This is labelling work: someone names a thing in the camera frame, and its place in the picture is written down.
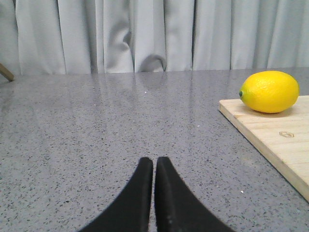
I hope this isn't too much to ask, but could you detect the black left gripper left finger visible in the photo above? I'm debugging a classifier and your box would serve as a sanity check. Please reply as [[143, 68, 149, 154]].
[[81, 157, 153, 232]]

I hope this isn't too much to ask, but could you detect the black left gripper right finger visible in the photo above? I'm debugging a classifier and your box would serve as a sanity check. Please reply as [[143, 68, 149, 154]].
[[154, 157, 233, 232]]

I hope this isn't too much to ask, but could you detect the wooden cutting board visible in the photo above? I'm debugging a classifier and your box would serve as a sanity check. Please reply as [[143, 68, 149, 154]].
[[219, 95, 309, 200]]

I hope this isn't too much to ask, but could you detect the yellow lemon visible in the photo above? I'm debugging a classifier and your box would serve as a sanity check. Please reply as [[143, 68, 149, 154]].
[[239, 71, 300, 114]]

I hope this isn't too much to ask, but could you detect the wooden stick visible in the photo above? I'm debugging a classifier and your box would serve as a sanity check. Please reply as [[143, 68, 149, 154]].
[[0, 63, 14, 82]]

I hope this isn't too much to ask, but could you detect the grey curtain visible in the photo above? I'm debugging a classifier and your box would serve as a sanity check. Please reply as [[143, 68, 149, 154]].
[[0, 0, 309, 75]]

